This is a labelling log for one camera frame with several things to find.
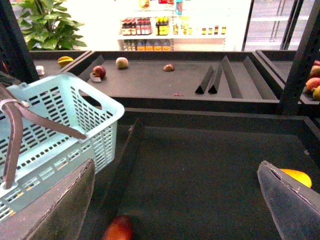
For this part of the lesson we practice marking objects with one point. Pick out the black upper right tray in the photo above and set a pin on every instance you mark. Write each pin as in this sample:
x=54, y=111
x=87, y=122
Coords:
x=284, y=64

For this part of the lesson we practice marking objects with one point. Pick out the green red apple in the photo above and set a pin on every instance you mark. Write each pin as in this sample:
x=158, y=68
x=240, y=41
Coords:
x=122, y=63

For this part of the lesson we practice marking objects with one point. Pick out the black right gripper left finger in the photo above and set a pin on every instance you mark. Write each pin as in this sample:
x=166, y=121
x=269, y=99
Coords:
x=59, y=213

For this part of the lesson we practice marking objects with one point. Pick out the yellow star fruit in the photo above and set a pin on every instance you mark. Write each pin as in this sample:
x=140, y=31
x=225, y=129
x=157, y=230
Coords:
x=64, y=60

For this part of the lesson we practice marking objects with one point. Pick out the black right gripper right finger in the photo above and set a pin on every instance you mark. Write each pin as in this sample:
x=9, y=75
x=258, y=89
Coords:
x=294, y=207

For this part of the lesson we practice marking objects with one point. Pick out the white bottle shelf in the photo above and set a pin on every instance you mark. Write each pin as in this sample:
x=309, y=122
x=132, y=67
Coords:
x=171, y=25

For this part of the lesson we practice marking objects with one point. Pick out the black upper left tray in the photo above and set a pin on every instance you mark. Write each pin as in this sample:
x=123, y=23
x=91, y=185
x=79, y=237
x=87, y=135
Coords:
x=241, y=82

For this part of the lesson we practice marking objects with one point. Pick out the black lower left tray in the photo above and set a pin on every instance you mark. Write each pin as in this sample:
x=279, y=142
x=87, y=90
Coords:
x=191, y=175

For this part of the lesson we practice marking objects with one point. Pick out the black tray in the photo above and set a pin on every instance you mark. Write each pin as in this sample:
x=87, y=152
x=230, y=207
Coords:
x=191, y=175
x=284, y=64
x=241, y=82

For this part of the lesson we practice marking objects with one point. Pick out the black metal shelf frame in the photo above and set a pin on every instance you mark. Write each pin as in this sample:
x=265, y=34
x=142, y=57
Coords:
x=308, y=47

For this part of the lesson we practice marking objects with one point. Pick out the light blue plastic basket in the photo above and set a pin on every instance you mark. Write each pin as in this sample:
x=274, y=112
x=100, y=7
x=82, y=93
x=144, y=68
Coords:
x=48, y=128

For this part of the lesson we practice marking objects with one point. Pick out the black triangular divider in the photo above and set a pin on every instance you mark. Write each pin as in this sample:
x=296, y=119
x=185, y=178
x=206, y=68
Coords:
x=205, y=81

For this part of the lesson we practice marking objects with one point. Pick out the red mango at bottom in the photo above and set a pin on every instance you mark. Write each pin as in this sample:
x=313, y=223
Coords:
x=121, y=228

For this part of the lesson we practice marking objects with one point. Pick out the green potted plant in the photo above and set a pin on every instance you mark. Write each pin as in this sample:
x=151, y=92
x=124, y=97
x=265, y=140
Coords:
x=46, y=25

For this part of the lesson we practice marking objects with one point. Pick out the yellow mango under finger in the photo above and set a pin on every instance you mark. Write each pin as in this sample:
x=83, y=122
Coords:
x=300, y=176

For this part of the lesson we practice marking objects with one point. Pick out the red mango on tray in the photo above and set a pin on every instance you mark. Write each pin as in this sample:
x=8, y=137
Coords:
x=99, y=71

